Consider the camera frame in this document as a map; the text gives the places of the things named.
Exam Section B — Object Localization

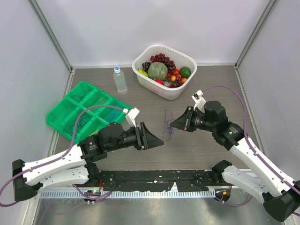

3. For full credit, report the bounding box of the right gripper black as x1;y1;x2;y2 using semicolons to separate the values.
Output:
171;106;216;132

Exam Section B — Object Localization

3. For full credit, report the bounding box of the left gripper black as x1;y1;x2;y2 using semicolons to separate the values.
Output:
107;121;164;151

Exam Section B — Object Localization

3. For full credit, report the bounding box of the red thin cable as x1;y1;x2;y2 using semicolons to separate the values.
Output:
95;95;110;105

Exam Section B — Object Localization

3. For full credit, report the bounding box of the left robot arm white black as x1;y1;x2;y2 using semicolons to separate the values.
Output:
12;122;164;202

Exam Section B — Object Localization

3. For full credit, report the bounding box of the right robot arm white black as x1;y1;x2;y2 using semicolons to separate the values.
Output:
170;101;300;222

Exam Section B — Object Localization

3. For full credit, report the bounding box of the red apple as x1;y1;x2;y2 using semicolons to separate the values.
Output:
155;79;165;86

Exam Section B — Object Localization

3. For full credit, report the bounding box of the green lime fruit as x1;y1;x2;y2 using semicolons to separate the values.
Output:
180;67;192;78

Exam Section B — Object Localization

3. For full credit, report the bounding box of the cherry cluster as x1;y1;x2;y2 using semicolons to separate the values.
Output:
166;68;188;88

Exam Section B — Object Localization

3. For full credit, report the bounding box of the white plastic basket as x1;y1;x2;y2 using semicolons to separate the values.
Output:
132;45;197;100

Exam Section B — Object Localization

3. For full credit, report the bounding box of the green round melon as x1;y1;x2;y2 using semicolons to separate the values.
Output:
148;62;168;80

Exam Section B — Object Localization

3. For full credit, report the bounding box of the yellow banana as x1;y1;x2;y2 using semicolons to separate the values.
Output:
138;69;149;77

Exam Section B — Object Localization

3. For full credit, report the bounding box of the dark grape bunch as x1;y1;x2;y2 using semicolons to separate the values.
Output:
142;62;151;72

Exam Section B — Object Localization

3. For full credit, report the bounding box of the red grape bunch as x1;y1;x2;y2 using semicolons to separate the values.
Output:
150;53;176;73

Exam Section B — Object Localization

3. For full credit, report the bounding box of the clear water bottle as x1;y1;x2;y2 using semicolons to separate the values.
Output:
113;67;128;94

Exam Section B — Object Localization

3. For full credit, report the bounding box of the green compartment tray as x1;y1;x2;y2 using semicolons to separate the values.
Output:
46;81;131;144

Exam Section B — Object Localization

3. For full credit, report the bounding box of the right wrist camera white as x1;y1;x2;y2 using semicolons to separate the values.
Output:
192;90;206;111

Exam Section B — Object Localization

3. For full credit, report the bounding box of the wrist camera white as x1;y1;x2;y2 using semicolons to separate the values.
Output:
192;90;206;111
123;107;140;127

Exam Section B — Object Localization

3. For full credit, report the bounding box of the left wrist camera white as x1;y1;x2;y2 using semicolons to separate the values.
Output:
123;107;140;127

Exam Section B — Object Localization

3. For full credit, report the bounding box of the slotted white cable duct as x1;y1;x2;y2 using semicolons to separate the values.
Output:
40;188;216;199

